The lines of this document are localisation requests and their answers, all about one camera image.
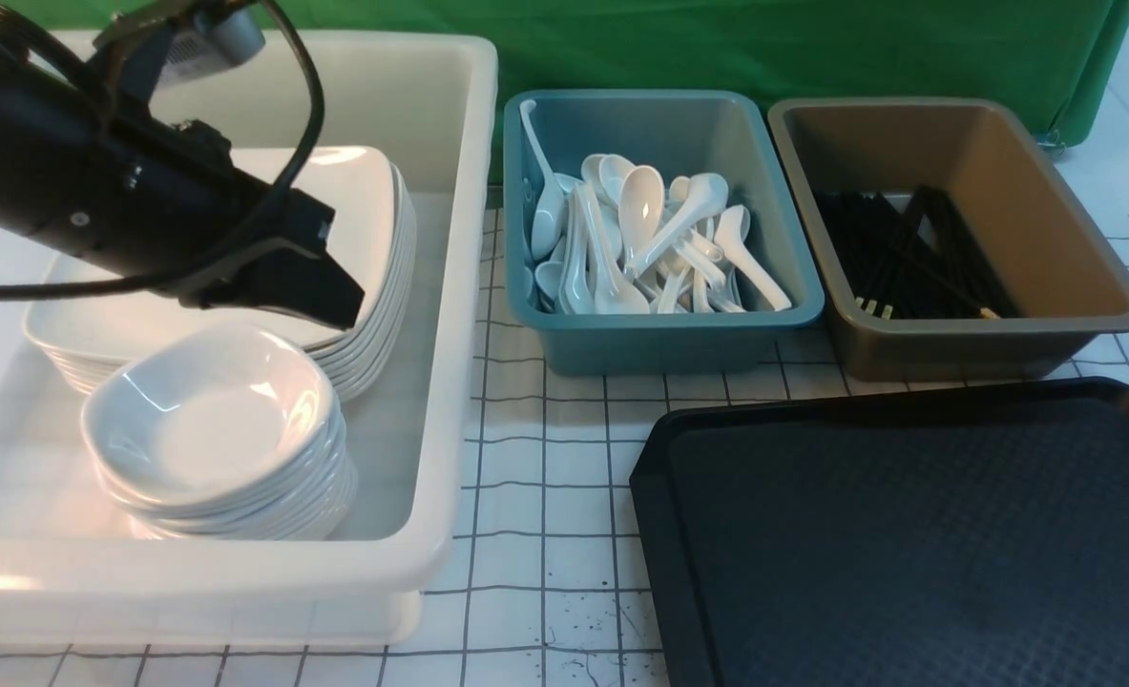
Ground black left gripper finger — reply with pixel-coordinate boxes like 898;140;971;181
180;252;366;331
264;190;336;259

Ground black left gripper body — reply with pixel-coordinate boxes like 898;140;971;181
0;58;268;278

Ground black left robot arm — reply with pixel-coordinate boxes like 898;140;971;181
0;1;366;331

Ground stack of white square plates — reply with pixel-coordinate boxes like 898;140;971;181
23;146;417;400

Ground stack of white small bowls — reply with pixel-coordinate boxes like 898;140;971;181
80;325;360;541

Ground pile of white soup spoons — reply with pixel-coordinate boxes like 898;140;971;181
517;97;796;316

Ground teal plastic bin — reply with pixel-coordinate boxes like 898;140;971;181
504;90;826;377

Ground large white plastic tub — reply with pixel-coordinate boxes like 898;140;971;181
0;30;497;653

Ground pile of black chopsticks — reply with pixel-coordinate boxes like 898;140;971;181
814;184;1022;322

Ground brown plastic bin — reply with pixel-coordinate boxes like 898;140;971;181
765;97;1129;382

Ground green cloth backdrop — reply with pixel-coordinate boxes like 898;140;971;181
283;1;1129;146

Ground black serving tray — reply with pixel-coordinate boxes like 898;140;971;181
630;378;1129;686

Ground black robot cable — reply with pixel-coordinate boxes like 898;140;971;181
0;0;326;303

